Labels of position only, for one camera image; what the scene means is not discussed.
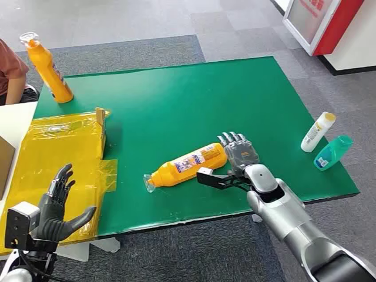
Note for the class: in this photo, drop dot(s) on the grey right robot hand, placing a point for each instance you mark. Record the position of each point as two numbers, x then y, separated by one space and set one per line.
241 153

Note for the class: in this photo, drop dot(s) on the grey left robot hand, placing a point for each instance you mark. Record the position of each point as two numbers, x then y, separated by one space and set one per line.
51 222

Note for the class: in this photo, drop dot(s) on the orange detergent bottle clear cap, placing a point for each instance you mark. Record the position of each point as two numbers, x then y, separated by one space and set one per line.
188 165
50 76

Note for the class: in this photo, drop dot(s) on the person's forearm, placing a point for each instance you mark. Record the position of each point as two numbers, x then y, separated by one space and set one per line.
14 89

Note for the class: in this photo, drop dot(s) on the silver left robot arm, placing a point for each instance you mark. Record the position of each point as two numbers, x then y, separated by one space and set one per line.
14 274

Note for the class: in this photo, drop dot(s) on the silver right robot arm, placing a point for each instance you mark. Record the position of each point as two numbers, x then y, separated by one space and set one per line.
291 222

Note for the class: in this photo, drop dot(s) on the white bottle yellow cap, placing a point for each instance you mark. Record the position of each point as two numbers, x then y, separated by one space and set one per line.
315 132

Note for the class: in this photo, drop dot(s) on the teal plastic bottle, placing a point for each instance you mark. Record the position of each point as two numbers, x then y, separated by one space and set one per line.
331 153

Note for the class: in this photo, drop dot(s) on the white table foot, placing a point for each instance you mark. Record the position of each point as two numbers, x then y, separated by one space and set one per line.
257 218
97 246

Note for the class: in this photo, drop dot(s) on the yellow plastic film sheet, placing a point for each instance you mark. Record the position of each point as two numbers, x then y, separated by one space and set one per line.
58 151

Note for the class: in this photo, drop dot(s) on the brown cardboard box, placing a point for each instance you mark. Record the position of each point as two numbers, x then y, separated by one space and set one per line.
5 163

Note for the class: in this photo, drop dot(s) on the person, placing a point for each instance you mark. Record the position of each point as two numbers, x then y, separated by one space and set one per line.
10 66

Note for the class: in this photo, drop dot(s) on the red and white display stand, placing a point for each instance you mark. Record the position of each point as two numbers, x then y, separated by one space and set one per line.
331 27

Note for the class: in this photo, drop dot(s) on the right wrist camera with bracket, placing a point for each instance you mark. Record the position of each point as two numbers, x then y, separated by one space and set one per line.
217 180

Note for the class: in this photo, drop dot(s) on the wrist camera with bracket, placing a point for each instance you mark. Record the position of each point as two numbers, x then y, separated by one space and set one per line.
217 180
20 225

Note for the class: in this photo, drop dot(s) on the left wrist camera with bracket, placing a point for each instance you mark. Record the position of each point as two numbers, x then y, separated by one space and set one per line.
20 225

